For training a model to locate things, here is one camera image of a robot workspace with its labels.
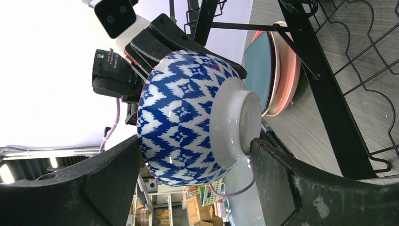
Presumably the red patterned bowl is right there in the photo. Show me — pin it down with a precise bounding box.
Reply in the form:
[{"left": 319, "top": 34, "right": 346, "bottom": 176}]
[{"left": 137, "top": 50, "right": 262, "bottom": 186}]

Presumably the red round plate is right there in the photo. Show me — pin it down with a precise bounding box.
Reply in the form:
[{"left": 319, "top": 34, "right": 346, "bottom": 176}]
[{"left": 252, "top": 31, "right": 264, "bottom": 42}]

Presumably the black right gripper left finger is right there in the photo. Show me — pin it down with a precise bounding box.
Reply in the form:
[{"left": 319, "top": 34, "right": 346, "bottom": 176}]
[{"left": 0, "top": 136, "right": 141, "bottom": 226}]

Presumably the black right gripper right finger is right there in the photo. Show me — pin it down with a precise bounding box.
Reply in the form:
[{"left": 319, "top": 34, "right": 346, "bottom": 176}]
[{"left": 250, "top": 138, "right": 399, "bottom": 226}]

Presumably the teal square plate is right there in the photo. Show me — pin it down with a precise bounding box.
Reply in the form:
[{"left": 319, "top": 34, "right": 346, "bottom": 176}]
[{"left": 244, "top": 32, "right": 273, "bottom": 113}]

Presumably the pink round plate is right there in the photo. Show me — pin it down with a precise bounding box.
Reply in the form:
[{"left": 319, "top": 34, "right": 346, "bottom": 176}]
[{"left": 264, "top": 32, "right": 301, "bottom": 116}]

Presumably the black wire dish rack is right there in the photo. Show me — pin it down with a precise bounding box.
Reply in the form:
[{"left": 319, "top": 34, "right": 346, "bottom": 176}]
[{"left": 168, "top": 0, "right": 399, "bottom": 181}]

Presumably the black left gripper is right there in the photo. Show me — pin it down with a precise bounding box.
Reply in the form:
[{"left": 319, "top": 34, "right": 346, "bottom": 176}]
[{"left": 92, "top": 14, "right": 247, "bottom": 125}]

